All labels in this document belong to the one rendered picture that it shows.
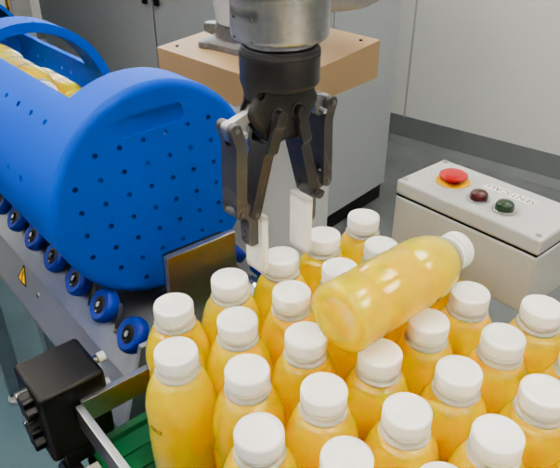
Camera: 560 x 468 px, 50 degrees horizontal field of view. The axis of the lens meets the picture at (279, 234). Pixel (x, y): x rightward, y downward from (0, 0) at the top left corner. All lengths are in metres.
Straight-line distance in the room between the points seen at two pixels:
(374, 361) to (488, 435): 0.11
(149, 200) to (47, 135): 0.14
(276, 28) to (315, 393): 0.30
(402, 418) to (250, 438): 0.12
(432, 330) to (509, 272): 0.19
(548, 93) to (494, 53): 0.35
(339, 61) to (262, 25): 0.90
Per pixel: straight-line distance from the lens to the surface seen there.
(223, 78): 1.36
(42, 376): 0.67
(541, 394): 0.54
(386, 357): 0.54
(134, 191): 0.75
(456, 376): 0.54
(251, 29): 0.53
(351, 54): 1.45
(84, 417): 0.65
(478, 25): 3.56
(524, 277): 0.73
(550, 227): 0.73
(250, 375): 0.52
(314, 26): 0.53
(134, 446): 0.72
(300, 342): 0.55
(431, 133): 3.80
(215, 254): 0.75
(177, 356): 0.54
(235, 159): 0.56
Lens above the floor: 1.44
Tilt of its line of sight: 31 degrees down
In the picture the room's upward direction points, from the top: straight up
